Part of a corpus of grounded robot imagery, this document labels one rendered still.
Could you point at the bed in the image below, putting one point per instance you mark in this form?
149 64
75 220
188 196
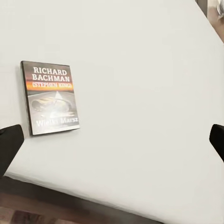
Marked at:
148 79

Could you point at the nightstand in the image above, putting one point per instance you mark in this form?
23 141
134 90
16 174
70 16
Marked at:
209 8

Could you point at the hardback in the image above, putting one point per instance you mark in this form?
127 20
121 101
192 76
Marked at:
49 97

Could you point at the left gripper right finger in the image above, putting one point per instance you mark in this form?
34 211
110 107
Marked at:
216 138

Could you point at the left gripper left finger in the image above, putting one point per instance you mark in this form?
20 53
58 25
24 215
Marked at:
11 140

